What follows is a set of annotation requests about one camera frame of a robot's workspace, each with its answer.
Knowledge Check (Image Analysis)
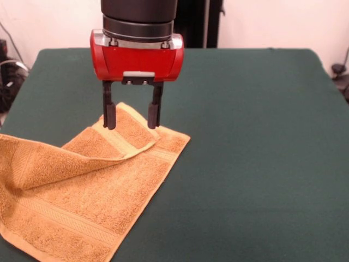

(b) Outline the thin grey cable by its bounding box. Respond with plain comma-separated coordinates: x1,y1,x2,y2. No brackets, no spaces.
0,21,29,72

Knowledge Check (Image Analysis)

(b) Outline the dark green table cloth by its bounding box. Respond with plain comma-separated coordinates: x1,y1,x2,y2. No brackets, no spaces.
0,47,349,262

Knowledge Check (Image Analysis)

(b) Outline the black stand base foot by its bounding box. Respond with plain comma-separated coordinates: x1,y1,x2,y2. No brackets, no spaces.
331,63,349,103

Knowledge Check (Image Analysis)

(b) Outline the black equipment pile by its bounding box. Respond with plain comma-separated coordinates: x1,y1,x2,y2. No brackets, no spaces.
0,39,30,113

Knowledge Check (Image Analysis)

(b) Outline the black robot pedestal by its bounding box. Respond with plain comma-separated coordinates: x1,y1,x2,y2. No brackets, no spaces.
174,0,225,49

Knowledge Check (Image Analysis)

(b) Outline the tan terry towel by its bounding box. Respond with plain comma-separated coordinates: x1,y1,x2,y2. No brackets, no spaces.
0,102,191,262

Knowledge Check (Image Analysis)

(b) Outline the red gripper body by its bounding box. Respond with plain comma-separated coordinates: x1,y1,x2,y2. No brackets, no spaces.
89,29,185,83

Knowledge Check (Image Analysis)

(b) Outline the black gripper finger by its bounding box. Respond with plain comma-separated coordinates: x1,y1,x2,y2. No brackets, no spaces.
101,80,117,130
147,81,165,130

